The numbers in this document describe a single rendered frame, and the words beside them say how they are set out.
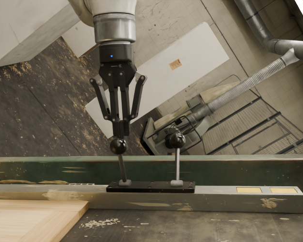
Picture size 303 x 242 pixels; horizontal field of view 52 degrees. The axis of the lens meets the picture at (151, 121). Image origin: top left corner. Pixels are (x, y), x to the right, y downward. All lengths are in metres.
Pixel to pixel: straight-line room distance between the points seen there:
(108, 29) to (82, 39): 4.99
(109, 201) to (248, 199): 0.30
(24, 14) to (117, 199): 2.51
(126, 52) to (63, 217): 0.36
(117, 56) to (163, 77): 3.64
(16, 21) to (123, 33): 2.48
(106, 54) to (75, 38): 5.03
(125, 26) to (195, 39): 3.60
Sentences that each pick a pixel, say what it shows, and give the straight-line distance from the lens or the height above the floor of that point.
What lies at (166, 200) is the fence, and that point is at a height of 1.47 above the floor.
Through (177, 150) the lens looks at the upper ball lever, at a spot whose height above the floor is 1.53.
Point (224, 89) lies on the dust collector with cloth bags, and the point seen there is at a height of 1.83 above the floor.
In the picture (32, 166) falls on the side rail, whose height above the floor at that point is 1.07.
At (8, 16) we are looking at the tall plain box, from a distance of 3.13.
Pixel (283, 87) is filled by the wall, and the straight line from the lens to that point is 9.25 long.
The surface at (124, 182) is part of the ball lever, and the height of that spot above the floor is 1.40.
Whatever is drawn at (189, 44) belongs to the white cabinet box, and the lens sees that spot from 4.25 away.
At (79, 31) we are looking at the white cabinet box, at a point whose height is 0.30.
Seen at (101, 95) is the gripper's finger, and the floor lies 1.47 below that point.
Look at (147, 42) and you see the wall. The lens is 8.68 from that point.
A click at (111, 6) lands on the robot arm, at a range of 0.67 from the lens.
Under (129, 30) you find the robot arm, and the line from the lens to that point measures 0.67.
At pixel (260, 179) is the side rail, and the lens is 0.94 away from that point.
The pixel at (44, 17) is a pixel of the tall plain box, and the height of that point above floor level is 0.80.
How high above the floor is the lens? 1.68
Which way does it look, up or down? 13 degrees down
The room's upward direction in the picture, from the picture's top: 57 degrees clockwise
